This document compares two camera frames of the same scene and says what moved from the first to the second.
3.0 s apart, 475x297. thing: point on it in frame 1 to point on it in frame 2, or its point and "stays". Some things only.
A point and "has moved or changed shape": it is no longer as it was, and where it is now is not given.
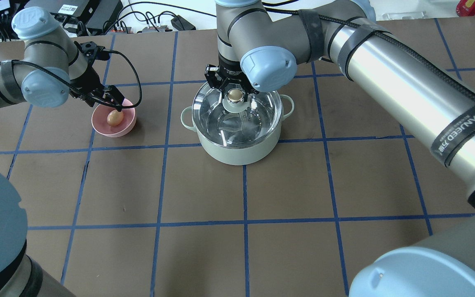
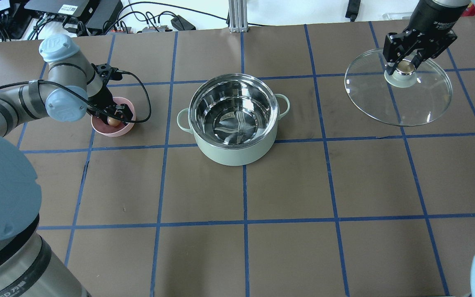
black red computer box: x=66 y=11 stays
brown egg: x=115 y=117 stays
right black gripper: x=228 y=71 to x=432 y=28
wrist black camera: x=92 y=51 to x=105 y=71
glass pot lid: x=234 y=123 has moved or changed shape
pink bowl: x=100 y=112 stays
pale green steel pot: x=235 y=131 stays
